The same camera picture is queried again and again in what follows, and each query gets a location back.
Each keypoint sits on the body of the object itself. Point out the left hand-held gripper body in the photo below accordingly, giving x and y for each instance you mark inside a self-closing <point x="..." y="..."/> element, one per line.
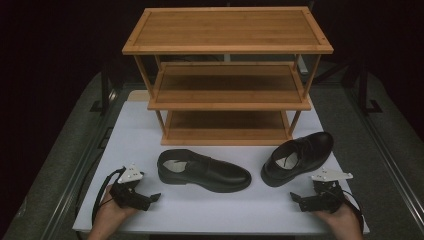
<point x="130" y="196"/>

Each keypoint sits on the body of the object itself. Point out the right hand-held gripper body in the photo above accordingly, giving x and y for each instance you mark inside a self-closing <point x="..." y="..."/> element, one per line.
<point x="325" y="198"/>

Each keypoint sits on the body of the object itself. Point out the black lace-up leather shoe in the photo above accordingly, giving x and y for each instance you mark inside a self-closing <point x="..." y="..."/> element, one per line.
<point x="313" y="146"/>

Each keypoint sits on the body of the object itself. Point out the black slip-on leather shoe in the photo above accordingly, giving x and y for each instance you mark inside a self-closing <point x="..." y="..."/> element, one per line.
<point x="213" y="173"/>

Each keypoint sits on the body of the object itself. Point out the wooden three-tier shoe rack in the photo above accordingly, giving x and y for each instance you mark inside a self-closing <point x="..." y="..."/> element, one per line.
<point x="226" y="30"/>

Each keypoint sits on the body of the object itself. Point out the person's left hand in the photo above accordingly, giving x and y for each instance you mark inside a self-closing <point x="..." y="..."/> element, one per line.
<point x="108" y="220"/>

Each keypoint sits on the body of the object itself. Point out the person's right hand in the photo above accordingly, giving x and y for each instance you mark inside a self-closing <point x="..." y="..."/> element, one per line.
<point x="345" y="223"/>

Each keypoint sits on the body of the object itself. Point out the white table mat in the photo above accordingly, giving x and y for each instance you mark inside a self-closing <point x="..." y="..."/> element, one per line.
<point x="206" y="210"/>

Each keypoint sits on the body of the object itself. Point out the black metal stand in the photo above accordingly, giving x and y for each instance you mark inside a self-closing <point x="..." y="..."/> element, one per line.
<point x="105" y="90"/>
<point x="364" y="90"/>

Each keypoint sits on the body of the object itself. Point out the metal frame rail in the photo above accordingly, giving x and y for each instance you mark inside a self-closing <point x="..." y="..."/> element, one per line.
<point x="393" y="166"/>
<point x="71" y="193"/>

